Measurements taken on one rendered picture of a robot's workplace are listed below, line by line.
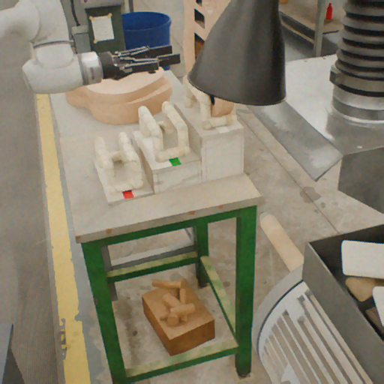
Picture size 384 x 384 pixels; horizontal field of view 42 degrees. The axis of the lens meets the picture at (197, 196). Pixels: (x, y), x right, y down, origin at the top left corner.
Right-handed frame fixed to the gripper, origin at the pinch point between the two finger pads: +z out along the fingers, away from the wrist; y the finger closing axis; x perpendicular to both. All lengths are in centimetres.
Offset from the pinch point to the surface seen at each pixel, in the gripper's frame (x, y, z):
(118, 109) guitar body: -35, -44, -10
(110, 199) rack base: -37.2, 12.8, -25.3
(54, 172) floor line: -131, -170, -40
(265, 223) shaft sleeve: -5, 77, -5
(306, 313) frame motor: 3, 105, -14
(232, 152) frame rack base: -29.4, 14.6, 15.0
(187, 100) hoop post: -18.5, -6.2, 7.4
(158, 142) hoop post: -22.4, 10.8, -7.9
